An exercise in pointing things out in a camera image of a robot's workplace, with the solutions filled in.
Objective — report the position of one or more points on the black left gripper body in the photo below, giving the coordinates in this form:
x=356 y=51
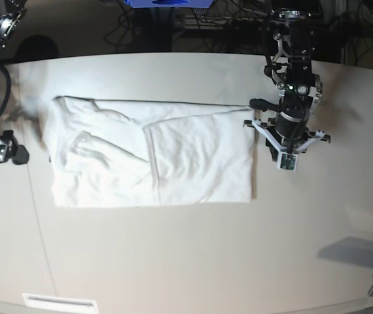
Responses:
x=291 y=127

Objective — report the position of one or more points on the white printed T-shirt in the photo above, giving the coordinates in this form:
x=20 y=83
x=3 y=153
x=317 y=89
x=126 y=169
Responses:
x=116 y=153

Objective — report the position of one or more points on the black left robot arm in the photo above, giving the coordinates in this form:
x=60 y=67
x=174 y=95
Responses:
x=287 y=43

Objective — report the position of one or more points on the white paper label sheet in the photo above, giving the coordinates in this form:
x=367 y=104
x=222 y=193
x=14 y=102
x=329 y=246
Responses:
x=67 y=305

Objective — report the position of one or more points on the blue box at top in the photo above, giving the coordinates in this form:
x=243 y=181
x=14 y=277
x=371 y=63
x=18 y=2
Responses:
x=141 y=4

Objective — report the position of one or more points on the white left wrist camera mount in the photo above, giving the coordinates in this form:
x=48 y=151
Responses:
x=287 y=156

